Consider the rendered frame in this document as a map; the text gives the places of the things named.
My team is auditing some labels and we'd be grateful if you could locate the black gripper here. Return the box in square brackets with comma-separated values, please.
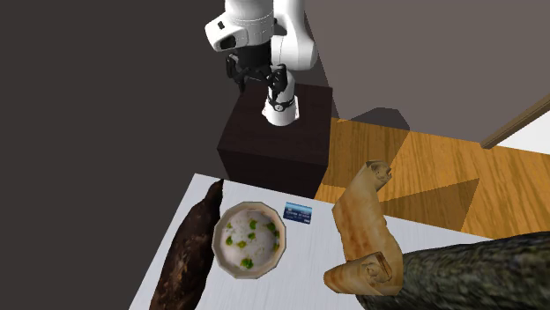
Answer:
[226, 41, 288, 103]

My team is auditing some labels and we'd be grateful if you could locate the dark brown robot stand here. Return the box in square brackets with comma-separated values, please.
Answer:
[216, 81, 334, 201]

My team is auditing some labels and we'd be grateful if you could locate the blue card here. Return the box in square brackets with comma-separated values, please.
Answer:
[283, 201, 314, 225]

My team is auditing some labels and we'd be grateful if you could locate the beige bowl with green specks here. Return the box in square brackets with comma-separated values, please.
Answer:
[212, 200, 287, 281]

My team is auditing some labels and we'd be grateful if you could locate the tan curved bread roll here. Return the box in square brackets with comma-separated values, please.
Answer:
[323, 159, 405, 298]

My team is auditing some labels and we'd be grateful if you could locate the dark brown elongated bark piece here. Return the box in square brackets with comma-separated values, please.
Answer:
[148, 178, 226, 310]

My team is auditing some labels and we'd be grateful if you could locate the brown wooden bar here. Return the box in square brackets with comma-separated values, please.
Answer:
[479, 92, 550, 151]

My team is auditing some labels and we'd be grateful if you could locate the dark green mottled log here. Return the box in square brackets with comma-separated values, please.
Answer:
[353, 231, 550, 310]

